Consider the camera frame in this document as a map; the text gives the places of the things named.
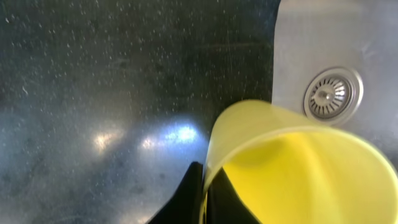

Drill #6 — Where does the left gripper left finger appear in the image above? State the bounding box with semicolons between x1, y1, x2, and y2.
146;161;204;224

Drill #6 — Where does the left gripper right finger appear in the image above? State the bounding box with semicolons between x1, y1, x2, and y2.
206;167;261;224

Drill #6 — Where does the yellow cup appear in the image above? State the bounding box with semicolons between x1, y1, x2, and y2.
198;99;398;224

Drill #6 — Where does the steel sink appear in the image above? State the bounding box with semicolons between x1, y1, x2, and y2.
271;0;398;170

